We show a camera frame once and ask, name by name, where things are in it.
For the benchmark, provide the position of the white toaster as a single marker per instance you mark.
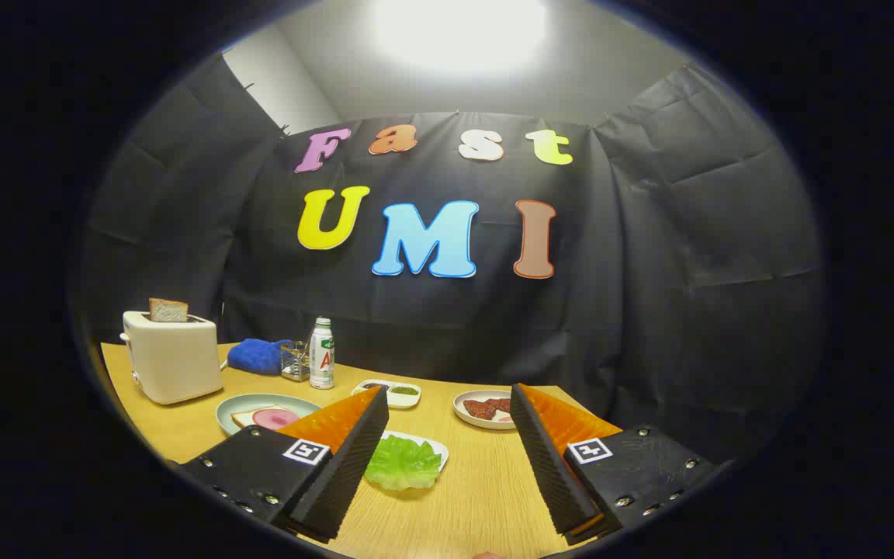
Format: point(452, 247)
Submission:
point(175, 361)

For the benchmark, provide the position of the white divided dish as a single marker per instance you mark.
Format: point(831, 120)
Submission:
point(400, 400)

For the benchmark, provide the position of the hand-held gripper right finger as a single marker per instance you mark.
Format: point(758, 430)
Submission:
point(548, 466)

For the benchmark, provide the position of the toasted bread slice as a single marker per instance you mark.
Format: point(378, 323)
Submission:
point(168, 310)

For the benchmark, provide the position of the green lettuce leaf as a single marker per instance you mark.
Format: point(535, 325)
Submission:
point(400, 464)

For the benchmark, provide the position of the pile of green beans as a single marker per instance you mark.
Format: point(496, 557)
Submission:
point(404, 390)

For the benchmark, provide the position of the pink ham slice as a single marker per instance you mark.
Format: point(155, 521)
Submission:
point(272, 419)

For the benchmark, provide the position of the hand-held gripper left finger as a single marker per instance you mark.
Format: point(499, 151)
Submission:
point(354, 466)

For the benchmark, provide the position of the white drink bottle green cap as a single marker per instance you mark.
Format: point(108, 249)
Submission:
point(322, 357)

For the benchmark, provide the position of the dark red meat piece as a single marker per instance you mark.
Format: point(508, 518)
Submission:
point(476, 410)
point(500, 404)

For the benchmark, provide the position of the ceiling light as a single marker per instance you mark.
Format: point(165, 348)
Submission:
point(459, 31)

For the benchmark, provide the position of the pile of dark beans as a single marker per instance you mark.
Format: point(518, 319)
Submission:
point(373, 385)

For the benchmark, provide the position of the white bread slice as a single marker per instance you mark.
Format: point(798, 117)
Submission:
point(244, 418)

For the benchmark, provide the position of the blue oven mitt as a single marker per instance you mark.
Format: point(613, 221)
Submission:
point(257, 357)

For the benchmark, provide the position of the black backdrop cloth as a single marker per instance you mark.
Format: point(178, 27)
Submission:
point(649, 272)

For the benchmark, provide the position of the round beige bowl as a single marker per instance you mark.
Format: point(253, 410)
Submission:
point(466, 421)

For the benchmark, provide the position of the light green round plate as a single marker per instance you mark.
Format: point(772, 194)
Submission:
point(233, 410)

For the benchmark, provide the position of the white square plate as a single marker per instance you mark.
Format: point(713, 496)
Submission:
point(433, 445)

